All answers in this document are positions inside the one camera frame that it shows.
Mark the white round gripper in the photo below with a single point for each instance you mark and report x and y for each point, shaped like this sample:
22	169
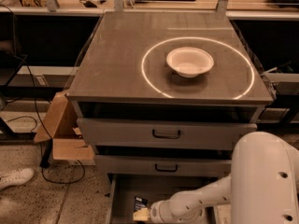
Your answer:
154	212

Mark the blue rxbar blueberry wrapper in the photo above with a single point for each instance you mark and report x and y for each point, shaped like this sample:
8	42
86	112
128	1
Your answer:
140	203

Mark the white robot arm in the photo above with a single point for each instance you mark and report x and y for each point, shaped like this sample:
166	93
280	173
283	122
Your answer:
262	187

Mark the grey open bottom drawer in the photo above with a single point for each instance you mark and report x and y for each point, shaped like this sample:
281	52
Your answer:
153	188

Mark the grey middle drawer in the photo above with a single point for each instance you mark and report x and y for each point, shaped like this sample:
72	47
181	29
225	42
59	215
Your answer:
130	165

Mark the grey top drawer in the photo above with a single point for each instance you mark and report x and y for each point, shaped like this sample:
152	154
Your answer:
163	134

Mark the grey drawer cabinet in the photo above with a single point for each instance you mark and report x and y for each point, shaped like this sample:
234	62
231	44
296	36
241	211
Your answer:
124	75

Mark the brown cardboard box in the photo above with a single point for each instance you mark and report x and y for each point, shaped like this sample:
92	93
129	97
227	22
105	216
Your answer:
60	127

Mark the white sneaker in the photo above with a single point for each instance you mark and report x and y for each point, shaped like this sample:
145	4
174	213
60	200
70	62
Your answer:
15	177

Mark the white paper bowl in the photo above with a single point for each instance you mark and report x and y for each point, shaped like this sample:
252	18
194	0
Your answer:
189	62

